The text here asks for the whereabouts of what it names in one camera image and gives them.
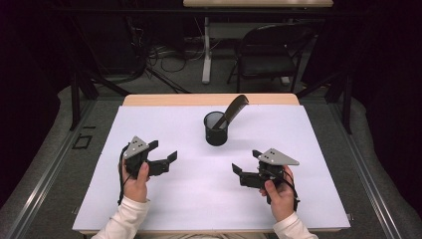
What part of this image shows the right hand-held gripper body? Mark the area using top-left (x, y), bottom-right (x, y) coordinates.
top-left (258, 147), bottom-right (301, 190)

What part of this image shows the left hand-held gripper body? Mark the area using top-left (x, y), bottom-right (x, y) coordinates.
top-left (122, 135), bottom-right (150, 179)

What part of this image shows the black mesh pen holder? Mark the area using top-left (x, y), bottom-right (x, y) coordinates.
top-left (203, 111), bottom-right (230, 147)

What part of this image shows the dark brown comb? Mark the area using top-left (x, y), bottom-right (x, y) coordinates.
top-left (212, 94), bottom-right (250, 130)

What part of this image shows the person's left hand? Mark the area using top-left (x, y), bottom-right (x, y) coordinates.
top-left (119, 158), bottom-right (151, 204)

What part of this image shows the person's right hand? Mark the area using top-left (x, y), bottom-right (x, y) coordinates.
top-left (258, 164), bottom-right (297, 223)

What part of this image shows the white table board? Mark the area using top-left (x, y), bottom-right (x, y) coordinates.
top-left (72, 104), bottom-right (351, 232)

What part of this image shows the light wooden table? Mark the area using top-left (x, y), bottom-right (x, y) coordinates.
top-left (79, 93), bottom-right (343, 235)

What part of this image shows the black metal stand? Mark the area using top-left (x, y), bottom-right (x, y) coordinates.
top-left (68, 16), bottom-right (132, 132)
top-left (295, 71), bottom-right (353, 135)

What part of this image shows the black folding chair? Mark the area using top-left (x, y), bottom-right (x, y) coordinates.
top-left (227, 23), bottom-right (317, 95)

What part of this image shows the white-legged background desk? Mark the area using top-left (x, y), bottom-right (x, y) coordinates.
top-left (182, 0), bottom-right (334, 85)

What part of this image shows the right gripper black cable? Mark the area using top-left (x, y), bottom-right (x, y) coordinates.
top-left (271, 168), bottom-right (302, 212)

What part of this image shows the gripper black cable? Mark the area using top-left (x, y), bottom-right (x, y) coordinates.
top-left (116, 143), bottom-right (132, 207)
top-left (271, 168), bottom-right (302, 212)

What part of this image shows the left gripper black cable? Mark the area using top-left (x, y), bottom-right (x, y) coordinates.
top-left (116, 143), bottom-right (132, 207)

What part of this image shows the aluminium floor rail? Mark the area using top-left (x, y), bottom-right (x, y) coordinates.
top-left (0, 99), bottom-right (98, 239)
top-left (326, 103), bottom-right (403, 239)

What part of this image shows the bundle of floor cables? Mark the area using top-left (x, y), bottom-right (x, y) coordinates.
top-left (127, 16), bottom-right (208, 95)

